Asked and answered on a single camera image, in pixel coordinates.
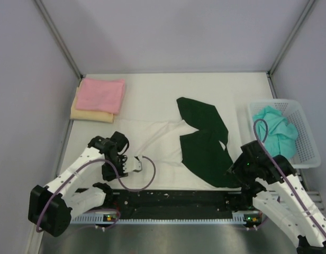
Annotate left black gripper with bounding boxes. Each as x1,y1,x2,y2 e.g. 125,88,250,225
102,156,128,181

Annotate white and green t shirt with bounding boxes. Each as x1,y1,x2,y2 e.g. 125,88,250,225
113,97,240,190

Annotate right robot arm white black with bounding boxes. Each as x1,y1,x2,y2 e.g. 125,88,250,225
228,141,326,253

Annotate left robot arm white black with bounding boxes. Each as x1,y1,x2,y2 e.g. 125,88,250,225
28,132,129,237

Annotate teal t shirt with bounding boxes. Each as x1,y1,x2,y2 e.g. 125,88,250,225
252,106,298,159

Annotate folded beige t shirt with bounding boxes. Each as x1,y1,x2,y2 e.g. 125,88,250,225
70,87,114,123

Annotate white plastic basket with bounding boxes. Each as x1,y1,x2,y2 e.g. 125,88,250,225
248,99,321,169

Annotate folded pink t shirt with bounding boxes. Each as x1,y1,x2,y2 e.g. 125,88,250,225
75,78,125,114

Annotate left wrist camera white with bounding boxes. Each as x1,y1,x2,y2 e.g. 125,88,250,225
123,156,143,174

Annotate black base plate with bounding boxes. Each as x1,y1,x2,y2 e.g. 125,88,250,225
101,189,256,220

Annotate grey cable duct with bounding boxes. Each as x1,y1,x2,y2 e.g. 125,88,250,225
70,213,259,225

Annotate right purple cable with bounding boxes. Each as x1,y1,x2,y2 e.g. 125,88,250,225
252,119,326,244

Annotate right aluminium frame post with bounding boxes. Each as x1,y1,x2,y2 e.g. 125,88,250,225
266,0,318,76

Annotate aluminium frame post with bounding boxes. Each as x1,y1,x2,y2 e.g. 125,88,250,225
32,0,83,79
266,0,318,76

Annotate left aluminium frame post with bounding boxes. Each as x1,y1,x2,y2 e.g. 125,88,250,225
32,0,83,79

